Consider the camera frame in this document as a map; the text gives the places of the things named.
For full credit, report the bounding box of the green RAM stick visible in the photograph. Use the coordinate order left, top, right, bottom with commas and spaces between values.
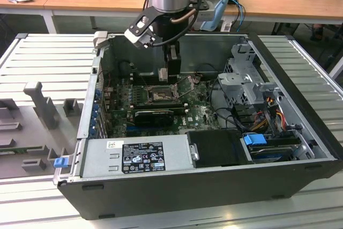
0, 146, 44, 155

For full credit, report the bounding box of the grey metal drive cage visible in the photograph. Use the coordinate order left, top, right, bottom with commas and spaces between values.
216, 42, 285, 107

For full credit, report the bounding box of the black graphics card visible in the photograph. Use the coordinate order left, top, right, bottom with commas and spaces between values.
133, 109, 174, 128

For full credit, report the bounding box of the CPU socket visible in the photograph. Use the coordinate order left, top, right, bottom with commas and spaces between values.
145, 85, 180, 104

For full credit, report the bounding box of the black plastic shroud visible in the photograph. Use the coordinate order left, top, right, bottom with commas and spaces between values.
186, 129, 254, 169

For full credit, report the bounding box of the green motherboard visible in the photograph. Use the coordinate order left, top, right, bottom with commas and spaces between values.
103, 75, 223, 138

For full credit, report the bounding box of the blue cable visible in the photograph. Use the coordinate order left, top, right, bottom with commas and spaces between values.
227, 0, 247, 33

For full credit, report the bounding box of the black open PC case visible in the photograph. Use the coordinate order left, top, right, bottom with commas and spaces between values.
53, 32, 343, 221

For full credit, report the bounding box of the hard disk drive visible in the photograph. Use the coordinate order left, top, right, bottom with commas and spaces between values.
249, 145, 293, 164

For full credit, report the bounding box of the blue case latch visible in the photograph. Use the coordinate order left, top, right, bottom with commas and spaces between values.
54, 157, 68, 169

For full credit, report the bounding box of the grey power supply unit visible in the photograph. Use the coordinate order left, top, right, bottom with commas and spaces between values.
79, 135, 194, 179

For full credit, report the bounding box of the silver square CPU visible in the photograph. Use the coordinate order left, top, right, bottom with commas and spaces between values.
158, 68, 169, 83

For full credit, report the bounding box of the black RAM slot bank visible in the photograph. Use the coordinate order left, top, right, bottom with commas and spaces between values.
132, 100, 190, 114
131, 71, 168, 86

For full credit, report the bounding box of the grey parts rack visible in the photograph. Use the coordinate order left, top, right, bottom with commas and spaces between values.
0, 81, 84, 180

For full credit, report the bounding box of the red yellow wire bundle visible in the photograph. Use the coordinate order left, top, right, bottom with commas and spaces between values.
251, 105, 288, 134

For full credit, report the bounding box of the pale blue teach pendant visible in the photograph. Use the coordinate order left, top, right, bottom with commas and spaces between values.
200, 0, 231, 32

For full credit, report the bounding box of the blue disk carrier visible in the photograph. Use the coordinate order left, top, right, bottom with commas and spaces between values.
243, 132, 267, 150

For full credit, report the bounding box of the person's foot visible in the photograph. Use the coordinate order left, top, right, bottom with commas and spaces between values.
310, 24, 327, 41

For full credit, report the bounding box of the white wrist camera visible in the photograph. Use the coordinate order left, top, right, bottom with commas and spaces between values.
123, 13, 157, 51

